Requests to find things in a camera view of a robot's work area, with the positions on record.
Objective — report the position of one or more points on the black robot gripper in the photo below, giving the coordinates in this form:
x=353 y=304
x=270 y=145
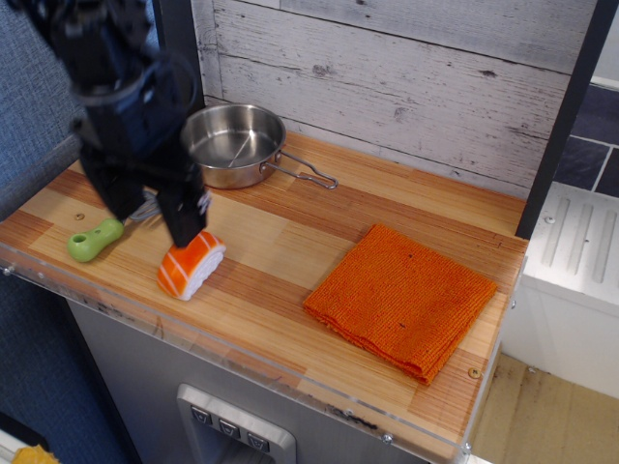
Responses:
x=131 y=139

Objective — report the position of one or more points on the orange white toy half bun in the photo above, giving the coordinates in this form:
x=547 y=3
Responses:
x=183 y=270

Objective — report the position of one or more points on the stainless steel pot with handle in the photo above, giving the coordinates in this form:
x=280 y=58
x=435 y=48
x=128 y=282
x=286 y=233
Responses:
x=241 y=145

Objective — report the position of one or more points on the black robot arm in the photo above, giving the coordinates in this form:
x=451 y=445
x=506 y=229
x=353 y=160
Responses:
x=110 y=33

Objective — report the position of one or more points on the clear acrylic table edge guard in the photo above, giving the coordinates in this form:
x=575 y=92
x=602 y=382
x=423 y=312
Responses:
x=243 y=353

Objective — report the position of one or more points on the silver dispenser panel with buttons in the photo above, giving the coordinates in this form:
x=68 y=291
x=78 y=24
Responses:
x=232 y=427

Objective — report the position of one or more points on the yellow object at corner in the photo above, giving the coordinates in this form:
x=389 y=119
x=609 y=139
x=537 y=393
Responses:
x=34 y=455

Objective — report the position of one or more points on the folded orange cloth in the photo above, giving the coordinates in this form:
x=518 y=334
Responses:
x=403 y=302

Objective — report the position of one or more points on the white grooved side cabinet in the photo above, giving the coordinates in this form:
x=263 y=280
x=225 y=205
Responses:
x=564 y=317

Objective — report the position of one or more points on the green handled grey toy spatula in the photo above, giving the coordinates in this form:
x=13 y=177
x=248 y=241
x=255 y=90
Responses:
x=86 y=246

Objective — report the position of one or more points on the dark grey left post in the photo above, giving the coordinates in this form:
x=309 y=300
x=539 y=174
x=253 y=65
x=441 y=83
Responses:
x=176 y=34

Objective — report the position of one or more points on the dark grey post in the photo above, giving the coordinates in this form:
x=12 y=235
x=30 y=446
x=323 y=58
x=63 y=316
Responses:
x=176 y=34
x=585 y=64

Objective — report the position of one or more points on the dark grey right post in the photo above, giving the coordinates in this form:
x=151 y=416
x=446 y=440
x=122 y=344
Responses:
x=585 y=64

